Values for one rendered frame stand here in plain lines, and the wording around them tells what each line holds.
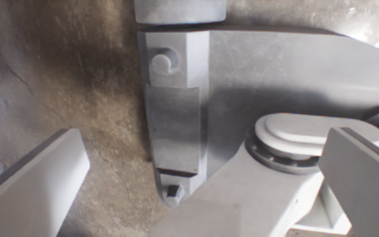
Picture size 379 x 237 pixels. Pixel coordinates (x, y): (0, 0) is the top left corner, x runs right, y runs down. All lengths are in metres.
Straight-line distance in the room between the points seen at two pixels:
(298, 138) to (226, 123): 0.20
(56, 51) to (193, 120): 0.56
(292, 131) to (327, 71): 0.17
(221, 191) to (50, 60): 0.76
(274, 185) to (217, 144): 0.25
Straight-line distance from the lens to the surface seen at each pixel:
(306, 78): 0.48
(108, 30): 0.73
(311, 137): 0.36
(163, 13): 0.44
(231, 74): 0.46
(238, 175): 0.33
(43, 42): 0.90
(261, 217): 0.29
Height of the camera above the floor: 0.61
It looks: 59 degrees down
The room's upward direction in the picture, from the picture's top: 155 degrees counter-clockwise
